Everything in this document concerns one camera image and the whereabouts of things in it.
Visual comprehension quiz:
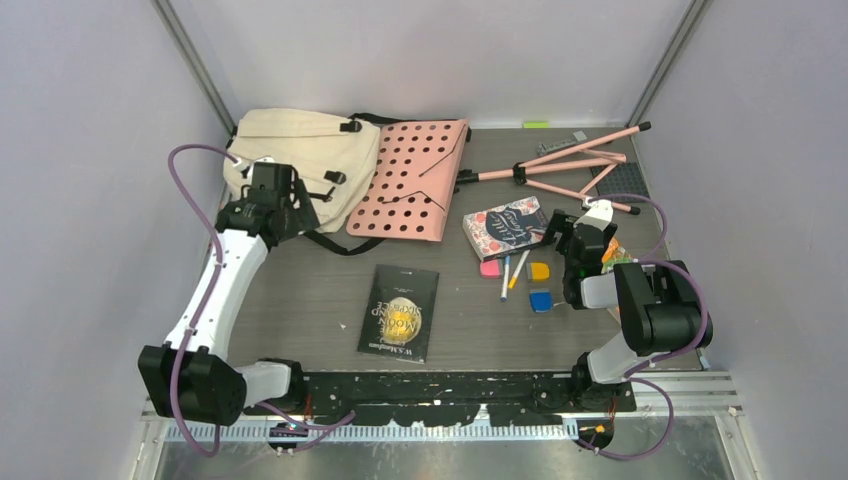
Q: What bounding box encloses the floral little women book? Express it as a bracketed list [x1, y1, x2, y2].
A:
[462, 196, 549, 262]

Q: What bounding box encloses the pink perforated music stand tray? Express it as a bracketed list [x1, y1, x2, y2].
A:
[346, 119, 469, 242]

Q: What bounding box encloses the white blue marker pen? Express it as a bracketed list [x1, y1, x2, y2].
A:
[499, 256, 511, 302]

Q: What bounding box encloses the dark grey lego baseplate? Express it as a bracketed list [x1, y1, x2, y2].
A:
[594, 162, 650, 198]

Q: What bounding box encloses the grey lego strip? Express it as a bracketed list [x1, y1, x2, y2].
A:
[536, 131, 588, 157]

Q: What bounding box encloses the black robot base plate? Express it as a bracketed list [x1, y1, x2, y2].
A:
[269, 371, 636, 427]

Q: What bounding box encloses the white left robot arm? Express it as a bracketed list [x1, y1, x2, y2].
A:
[138, 162, 317, 426]

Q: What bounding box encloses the black moon and sixpence book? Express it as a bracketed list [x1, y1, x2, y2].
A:
[357, 265, 440, 364]

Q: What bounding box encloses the pink eraser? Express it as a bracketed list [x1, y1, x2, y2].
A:
[479, 259, 504, 279]

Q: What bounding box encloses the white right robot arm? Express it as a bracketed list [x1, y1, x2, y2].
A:
[542, 210, 713, 411]

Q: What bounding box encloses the orange yellow eraser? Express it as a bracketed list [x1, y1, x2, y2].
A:
[526, 262, 551, 283]

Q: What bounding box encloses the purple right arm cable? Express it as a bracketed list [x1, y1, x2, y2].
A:
[576, 193, 710, 462]

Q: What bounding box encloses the orange treehouse book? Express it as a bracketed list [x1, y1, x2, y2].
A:
[601, 237, 633, 274]

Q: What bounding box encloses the pink folding tripod stand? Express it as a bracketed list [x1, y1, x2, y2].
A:
[456, 121, 652, 202]

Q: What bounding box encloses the blue eraser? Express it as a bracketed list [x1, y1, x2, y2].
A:
[528, 289, 554, 314]

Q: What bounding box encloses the beige canvas backpack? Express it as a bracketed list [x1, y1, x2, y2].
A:
[223, 108, 381, 233]

